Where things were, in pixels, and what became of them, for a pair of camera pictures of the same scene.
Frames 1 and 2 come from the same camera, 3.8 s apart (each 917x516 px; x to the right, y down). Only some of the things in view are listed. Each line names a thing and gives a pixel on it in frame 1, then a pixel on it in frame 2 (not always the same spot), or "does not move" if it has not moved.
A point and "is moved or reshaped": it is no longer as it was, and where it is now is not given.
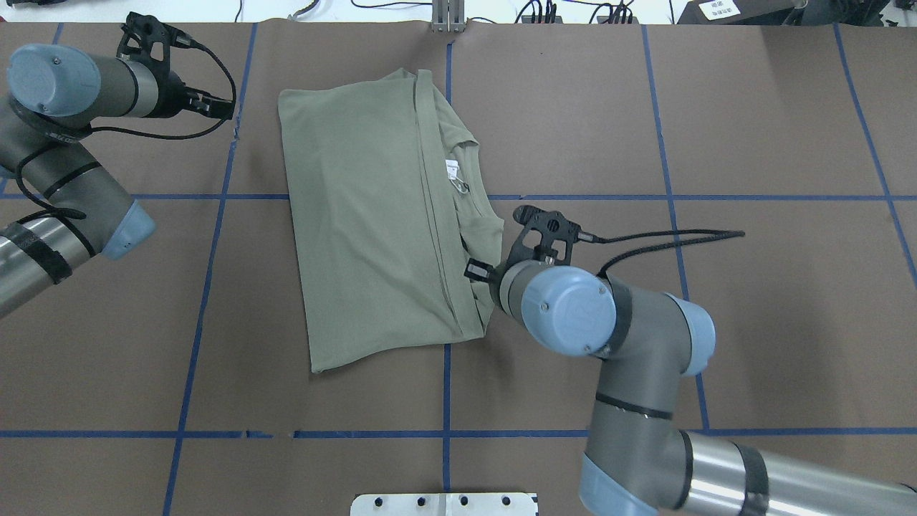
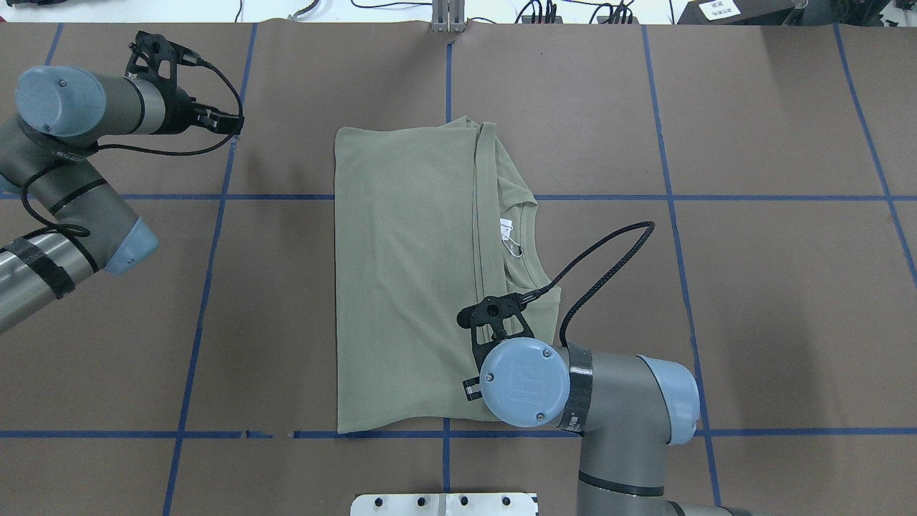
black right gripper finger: [478, 270] -> [468, 385]
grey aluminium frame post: [448, 16] does not move
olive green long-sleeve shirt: [388, 204] is moved or reshaped
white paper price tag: [452, 167] -> [506, 228]
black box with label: [736, 12] does not move
